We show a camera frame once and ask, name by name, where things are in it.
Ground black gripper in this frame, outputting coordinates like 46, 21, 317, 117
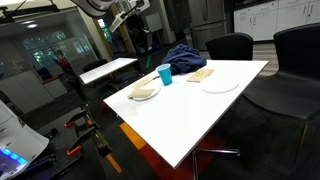
130, 9, 154, 57

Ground light blue cup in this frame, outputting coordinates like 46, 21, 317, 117
155, 63, 174, 87

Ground navy blue cloth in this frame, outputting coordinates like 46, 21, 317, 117
161, 43, 208, 76

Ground small white table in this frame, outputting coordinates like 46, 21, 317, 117
78, 57, 139, 85

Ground white round plate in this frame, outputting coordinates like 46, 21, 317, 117
131, 84, 162, 102
200, 76, 241, 95

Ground stainless steel refrigerator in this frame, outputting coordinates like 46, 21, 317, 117
187, 0, 232, 52

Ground black chair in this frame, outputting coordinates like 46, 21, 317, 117
240, 22, 320, 164
205, 32, 255, 62

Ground person in red shirt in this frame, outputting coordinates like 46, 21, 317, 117
55, 49, 72, 74

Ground black clamp orange tip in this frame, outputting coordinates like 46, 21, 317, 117
63, 109, 90, 130
65, 120, 101, 158

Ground chrome table base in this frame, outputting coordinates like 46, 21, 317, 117
191, 147, 241, 180

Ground white kitchen cabinets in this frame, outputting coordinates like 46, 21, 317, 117
232, 0, 320, 42

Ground white device with blue lights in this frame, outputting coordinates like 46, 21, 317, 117
0, 99, 51, 180

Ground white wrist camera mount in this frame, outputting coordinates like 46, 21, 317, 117
108, 10, 128, 34

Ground green handled clamp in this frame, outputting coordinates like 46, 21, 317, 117
95, 131, 113, 159

